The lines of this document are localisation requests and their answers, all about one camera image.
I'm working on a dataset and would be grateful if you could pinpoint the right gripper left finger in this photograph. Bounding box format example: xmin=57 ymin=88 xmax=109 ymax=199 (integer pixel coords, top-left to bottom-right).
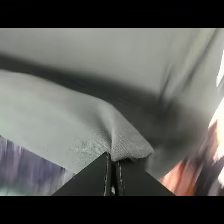
xmin=52 ymin=152 xmax=113 ymax=197

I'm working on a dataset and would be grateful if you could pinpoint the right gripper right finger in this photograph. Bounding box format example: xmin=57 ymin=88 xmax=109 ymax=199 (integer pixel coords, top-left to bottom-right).
xmin=113 ymin=159 xmax=176 ymax=197

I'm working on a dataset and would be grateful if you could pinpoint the dark brown garment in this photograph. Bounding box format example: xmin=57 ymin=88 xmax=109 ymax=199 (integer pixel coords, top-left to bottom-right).
xmin=0 ymin=28 xmax=224 ymax=183

